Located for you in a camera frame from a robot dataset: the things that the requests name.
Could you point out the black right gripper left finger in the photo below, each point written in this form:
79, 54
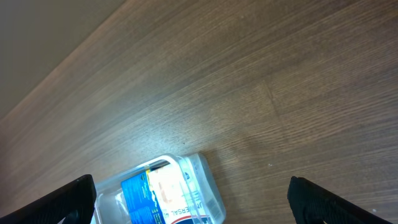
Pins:
73, 203

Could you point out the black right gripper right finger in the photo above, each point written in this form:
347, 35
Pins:
311, 203

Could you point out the blue box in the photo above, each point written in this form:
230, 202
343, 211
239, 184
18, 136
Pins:
141, 200

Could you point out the white plaster box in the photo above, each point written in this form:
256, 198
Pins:
178, 203

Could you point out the clear plastic container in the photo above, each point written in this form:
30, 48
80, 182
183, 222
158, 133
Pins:
111, 207

